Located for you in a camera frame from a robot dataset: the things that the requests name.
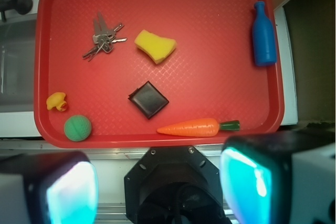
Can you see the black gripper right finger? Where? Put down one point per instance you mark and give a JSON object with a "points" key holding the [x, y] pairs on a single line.
{"points": [[282, 177]]}

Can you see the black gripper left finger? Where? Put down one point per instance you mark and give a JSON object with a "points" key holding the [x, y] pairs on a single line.
{"points": [[48, 188]]}

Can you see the silver key bunch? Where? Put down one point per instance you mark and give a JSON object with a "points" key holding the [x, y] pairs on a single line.
{"points": [[103, 38]]}

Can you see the green foam golf ball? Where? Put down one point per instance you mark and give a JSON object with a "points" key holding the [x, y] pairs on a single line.
{"points": [[77, 128]]}

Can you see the yellow rubber duck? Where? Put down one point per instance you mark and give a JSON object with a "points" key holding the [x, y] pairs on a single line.
{"points": [[57, 101]]}

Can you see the orange toy carrot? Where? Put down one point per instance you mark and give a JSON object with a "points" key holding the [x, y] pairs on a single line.
{"points": [[205, 127]]}

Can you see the black leather wallet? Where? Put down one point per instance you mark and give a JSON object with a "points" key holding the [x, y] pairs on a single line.
{"points": [[148, 99]]}

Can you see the red plastic tray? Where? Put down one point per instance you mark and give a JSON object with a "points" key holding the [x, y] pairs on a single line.
{"points": [[210, 74]]}

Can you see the blue plastic bottle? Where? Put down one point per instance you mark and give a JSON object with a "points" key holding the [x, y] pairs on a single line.
{"points": [[263, 35]]}

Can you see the grey metal sink basin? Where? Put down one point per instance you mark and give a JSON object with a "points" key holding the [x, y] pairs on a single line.
{"points": [[17, 63]]}

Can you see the yellow sponge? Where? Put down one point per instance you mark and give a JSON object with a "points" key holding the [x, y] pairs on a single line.
{"points": [[156, 47]]}

